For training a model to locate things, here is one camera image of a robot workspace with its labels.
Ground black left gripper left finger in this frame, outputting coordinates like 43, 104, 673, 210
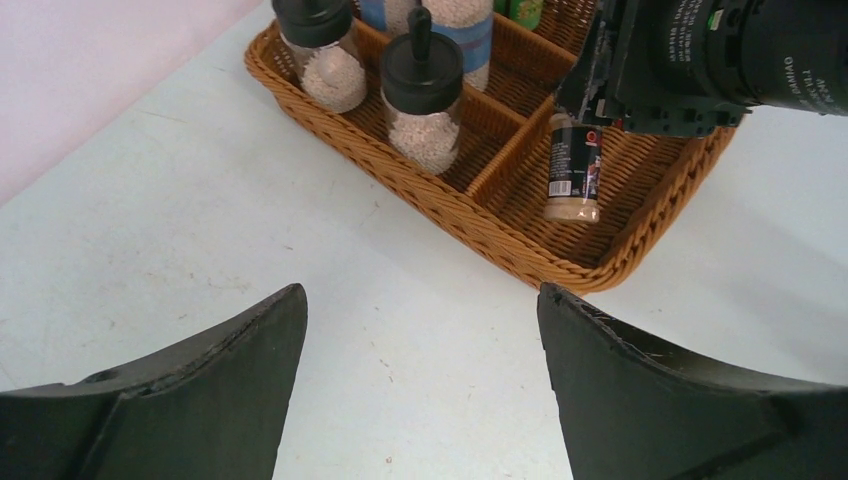
1, 284, 308, 479

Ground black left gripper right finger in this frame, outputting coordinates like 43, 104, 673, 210
537, 283, 847, 479

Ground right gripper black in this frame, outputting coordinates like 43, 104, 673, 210
555, 1, 749, 138

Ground yellow-cap sauce bottle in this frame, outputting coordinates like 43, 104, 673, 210
494, 0, 545, 30

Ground black-lid spice jar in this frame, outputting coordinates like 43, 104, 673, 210
543, 113, 602, 223

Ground blue-label silver-lid jar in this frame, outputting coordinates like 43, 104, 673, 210
359, 0, 419, 37
421, 0, 494, 91

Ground black-spout-lid jar white beads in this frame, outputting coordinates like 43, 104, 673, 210
380, 6, 464, 175

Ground large black-lid jar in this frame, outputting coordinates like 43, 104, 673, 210
271, 0, 367, 113

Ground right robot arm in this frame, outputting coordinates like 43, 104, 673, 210
555, 0, 847, 137

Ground wicker divided basket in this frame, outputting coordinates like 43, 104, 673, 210
244, 1, 734, 294

